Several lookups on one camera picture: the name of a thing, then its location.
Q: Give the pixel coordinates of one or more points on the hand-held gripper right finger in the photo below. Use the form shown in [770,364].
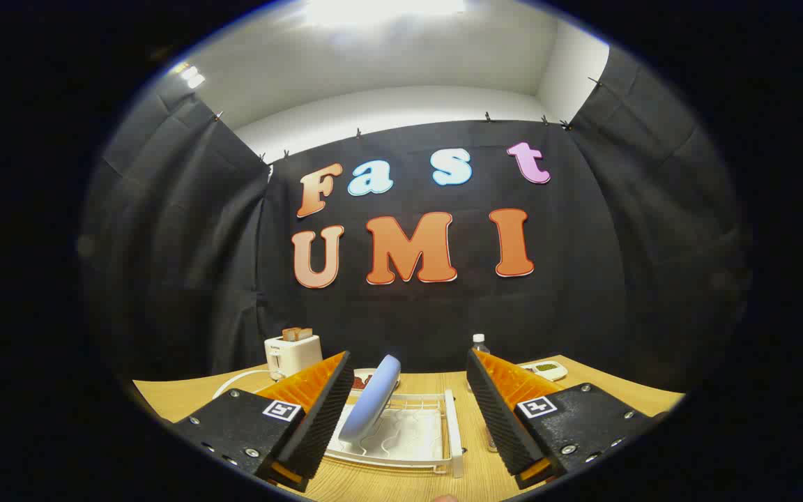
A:
[500,418]

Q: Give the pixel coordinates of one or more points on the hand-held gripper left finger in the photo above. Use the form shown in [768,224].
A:
[318,425]

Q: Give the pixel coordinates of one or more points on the light blue plate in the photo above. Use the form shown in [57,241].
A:
[370,404]

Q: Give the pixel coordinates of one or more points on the small white oval plate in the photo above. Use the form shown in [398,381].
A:
[366,373]

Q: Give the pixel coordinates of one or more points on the red food piece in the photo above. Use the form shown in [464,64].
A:
[362,382]

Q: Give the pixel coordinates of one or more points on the white divided tray with beans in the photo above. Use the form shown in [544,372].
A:
[559,375]

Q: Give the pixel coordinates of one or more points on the white toaster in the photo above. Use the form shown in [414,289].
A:
[293,355]

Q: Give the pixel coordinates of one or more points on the clear plastic water bottle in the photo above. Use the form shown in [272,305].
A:
[479,343]

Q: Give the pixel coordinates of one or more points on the toast slice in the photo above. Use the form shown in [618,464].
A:
[288,335]
[304,333]

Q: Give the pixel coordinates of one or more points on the black backdrop cloth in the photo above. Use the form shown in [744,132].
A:
[443,314]

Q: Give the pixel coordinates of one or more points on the small ceiling light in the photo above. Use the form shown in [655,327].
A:
[191,75]

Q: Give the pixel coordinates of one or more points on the bright ceiling light panel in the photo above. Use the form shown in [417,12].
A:
[380,10]

